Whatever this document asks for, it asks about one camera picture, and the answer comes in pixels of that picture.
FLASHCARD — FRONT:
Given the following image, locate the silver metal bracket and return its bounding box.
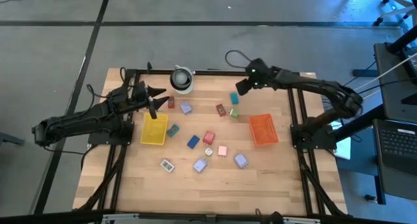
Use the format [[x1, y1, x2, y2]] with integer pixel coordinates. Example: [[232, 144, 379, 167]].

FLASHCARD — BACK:
[[283, 216, 322, 224], [102, 213, 139, 222]]

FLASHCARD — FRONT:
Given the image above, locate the teal digital clock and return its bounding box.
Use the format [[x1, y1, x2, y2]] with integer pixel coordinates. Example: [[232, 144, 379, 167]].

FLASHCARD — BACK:
[[166, 124, 180, 138]]

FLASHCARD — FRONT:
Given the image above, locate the white digital clock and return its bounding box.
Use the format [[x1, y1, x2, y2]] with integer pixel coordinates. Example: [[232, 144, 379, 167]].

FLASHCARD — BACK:
[[160, 158, 175, 173]]

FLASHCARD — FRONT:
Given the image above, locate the black aluminium table frame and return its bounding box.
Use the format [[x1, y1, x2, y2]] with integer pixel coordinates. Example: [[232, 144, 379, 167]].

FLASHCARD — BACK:
[[76, 61, 348, 218]]

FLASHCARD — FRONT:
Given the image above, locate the red wall charger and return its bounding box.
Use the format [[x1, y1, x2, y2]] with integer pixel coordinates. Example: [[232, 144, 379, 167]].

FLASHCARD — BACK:
[[202, 130, 216, 146]]

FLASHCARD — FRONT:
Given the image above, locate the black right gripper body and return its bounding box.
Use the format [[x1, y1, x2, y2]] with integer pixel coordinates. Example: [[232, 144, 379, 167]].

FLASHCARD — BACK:
[[244, 57, 276, 88]]

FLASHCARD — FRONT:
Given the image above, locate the dark grey desk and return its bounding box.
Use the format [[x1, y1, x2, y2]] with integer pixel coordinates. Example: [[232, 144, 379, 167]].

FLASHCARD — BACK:
[[373, 41, 417, 202]]

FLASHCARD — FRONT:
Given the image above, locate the grey furniture foot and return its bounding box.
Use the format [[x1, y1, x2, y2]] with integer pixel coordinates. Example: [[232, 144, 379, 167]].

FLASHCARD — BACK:
[[0, 132, 25, 146]]

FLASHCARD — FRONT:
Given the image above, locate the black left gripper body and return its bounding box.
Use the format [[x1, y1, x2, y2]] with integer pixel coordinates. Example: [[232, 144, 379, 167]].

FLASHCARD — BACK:
[[130, 80, 158, 120]]

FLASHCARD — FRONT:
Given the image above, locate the black rig crossbar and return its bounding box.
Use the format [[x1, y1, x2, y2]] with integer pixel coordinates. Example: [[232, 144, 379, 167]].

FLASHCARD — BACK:
[[0, 209, 417, 224]]

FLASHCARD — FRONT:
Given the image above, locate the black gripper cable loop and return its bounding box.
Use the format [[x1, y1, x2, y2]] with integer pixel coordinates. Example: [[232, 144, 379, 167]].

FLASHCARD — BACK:
[[224, 49, 253, 70]]

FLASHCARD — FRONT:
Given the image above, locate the blue rectangular device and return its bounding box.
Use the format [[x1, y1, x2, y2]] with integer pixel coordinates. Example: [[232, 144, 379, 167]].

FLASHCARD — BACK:
[[186, 135, 201, 150]]

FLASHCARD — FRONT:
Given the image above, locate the black rig strut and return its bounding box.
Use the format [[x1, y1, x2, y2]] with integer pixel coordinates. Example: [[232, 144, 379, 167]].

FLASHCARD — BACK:
[[385, 25, 417, 55], [327, 104, 387, 142]]

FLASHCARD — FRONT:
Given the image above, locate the black laptop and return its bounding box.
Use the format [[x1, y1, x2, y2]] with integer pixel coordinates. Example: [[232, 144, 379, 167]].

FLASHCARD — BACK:
[[372, 119, 417, 178]]

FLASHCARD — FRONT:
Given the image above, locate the office chair base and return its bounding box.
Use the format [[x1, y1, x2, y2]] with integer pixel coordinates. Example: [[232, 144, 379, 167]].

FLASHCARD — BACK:
[[373, 0, 417, 27]]

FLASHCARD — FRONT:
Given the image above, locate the white paper sheet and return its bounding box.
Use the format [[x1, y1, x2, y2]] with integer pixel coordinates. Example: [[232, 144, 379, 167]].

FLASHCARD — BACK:
[[328, 119, 352, 160]]

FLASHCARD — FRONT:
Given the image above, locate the yellow plastic basket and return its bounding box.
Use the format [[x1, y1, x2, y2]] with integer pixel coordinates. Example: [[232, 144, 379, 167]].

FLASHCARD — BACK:
[[140, 112, 169, 146]]

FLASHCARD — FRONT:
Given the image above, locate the orange plastic basket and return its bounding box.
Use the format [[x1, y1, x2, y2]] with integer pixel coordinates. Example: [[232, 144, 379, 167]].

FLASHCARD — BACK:
[[249, 113, 280, 147]]

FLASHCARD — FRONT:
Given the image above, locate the white cylindrical device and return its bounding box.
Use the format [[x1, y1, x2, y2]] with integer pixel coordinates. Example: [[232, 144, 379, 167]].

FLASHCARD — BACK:
[[169, 64, 196, 95]]

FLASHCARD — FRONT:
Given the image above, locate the white cable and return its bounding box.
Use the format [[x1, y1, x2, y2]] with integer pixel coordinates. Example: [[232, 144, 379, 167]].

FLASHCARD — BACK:
[[353, 51, 417, 92]]

